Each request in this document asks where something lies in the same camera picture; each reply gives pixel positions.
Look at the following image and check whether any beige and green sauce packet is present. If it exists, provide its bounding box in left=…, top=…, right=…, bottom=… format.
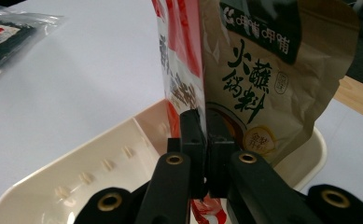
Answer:
left=197, top=0, right=361, bottom=168

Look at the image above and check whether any cream plastic divided bin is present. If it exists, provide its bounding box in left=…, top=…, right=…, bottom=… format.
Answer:
left=0, top=97, right=328, bottom=224

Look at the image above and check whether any red sauce packet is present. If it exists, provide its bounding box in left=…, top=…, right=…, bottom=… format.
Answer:
left=151, top=0, right=229, bottom=224

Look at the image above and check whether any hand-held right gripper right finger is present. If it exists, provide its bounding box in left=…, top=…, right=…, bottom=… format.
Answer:
left=205, top=109, right=324, bottom=224

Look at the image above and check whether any white table mat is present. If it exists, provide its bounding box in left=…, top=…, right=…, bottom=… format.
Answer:
left=0, top=0, right=363, bottom=217

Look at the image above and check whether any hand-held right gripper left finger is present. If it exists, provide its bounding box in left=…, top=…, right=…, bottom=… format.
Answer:
left=134, top=108, right=208, bottom=224

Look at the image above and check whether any clear bag of dried seaweed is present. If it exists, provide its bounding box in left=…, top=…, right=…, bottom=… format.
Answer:
left=0, top=11, right=67, bottom=82

